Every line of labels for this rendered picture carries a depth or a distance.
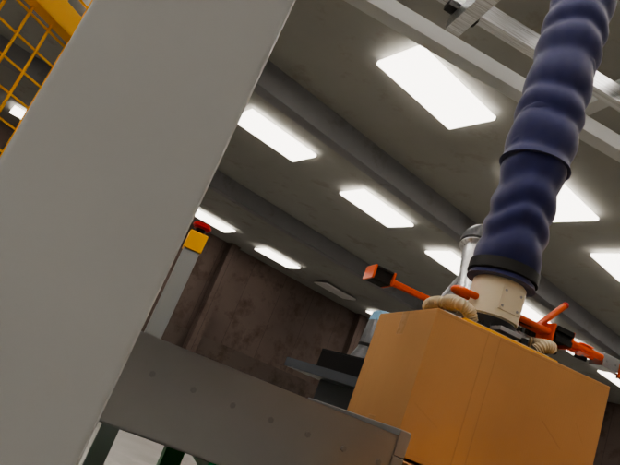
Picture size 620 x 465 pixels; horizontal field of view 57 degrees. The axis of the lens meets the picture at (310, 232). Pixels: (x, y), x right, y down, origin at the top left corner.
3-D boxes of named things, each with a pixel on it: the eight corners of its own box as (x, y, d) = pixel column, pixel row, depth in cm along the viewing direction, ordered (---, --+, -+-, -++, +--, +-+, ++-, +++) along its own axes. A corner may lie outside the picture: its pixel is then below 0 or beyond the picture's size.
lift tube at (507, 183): (493, 267, 174) (573, -2, 203) (453, 273, 195) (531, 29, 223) (550, 295, 179) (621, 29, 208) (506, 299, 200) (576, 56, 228)
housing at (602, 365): (602, 365, 190) (605, 352, 192) (587, 364, 197) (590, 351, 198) (618, 373, 192) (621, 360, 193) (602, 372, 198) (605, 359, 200)
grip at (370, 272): (372, 277, 197) (376, 263, 199) (362, 279, 205) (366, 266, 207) (392, 286, 199) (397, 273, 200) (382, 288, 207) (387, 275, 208)
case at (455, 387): (391, 453, 147) (438, 307, 158) (339, 429, 185) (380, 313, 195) (579, 527, 159) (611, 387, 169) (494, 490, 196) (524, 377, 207)
